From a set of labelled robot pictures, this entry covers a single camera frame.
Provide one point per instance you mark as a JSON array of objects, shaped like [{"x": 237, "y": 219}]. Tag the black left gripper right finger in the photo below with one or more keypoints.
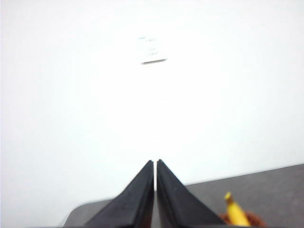
[{"x": 175, "y": 204}]

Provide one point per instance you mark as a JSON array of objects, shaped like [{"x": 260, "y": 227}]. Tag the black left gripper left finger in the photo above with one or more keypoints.
[{"x": 133, "y": 204}]

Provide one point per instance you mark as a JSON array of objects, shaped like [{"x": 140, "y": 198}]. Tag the yellow banana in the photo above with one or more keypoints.
[{"x": 235, "y": 213}]

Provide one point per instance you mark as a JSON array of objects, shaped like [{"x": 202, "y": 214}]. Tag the brown wicker basket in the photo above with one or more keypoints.
[{"x": 258, "y": 220}]

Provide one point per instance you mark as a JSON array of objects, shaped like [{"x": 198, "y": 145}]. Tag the white wall socket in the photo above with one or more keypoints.
[{"x": 152, "y": 51}]

